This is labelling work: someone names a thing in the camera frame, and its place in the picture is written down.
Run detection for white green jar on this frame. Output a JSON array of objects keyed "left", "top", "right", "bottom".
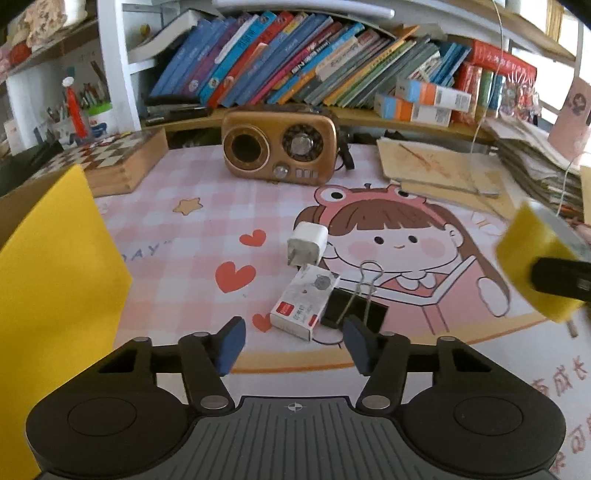
[{"left": 86, "top": 102, "right": 118, "bottom": 139}]

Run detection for small white red box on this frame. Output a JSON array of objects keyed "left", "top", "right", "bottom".
[{"left": 270, "top": 264, "right": 339, "bottom": 342}]

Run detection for yellow cardboard box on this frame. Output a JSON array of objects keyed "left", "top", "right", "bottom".
[{"left": 1, "top": 166, "right": 132, "bottom": 479}]

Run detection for red thick dictionary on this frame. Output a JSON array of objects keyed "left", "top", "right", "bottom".
[{"left": 466, "top": 39, "right": 537, "bottom": 84}]

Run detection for tan paper sheets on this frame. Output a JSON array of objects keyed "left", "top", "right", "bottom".
[{"left": 377, "top": 138, "right": 516, "bottom": 220}]

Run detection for yellow tape roll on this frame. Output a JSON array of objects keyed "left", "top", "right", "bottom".
[{"left": 496, "top": 199, "right": 590, "bottom": 323}]

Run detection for white bookshelf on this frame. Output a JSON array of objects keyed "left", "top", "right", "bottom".
[{"left": 0, "top": 0, "right": 578, "bottom": 139}]

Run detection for black binder clip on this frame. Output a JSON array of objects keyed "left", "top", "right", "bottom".
[{"left": 321, "top": 261, "right": 388, "bottom": 333}]

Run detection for red white bottle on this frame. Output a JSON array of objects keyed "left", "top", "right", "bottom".
[{"left": 62, "top": 76, "right": 88, "bottom": 141}]

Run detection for stack of papers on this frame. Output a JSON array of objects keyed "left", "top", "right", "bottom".
[{"left": 482, "top": 116, "right": 584, "bottom": 220}]

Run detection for row of leaning books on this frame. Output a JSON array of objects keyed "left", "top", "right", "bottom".
[{"left": 148, "top": 10, "right": 471, "bottom": 109}]

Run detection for brown retro radio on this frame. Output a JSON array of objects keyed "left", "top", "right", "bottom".
[{"left": 221, "top": 106, "right": 339, "bottom": 186}]

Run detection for orange white medicine box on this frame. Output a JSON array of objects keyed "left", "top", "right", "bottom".
[{"left": 394, "top": 79, "right": 472, "bottom": 113}]

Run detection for black electronic keyboard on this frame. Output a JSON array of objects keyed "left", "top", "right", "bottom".
[{"left": 0, "top": 140, "right": 63, "bottom": 196}]

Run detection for pink checkered tablecloth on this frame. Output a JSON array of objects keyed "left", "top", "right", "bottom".
[{"left": 97, "top": 146, "right": 590, "bottom": 479}]

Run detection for white charger plug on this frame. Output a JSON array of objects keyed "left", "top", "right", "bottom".
[{"left": 287, "top": 221, "right": 329, "bottom": 267}]

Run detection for wooden chessboard box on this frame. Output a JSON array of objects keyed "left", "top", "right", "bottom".
[{"left": 31, "top": 129, "right": 169, "bottom": 198}]

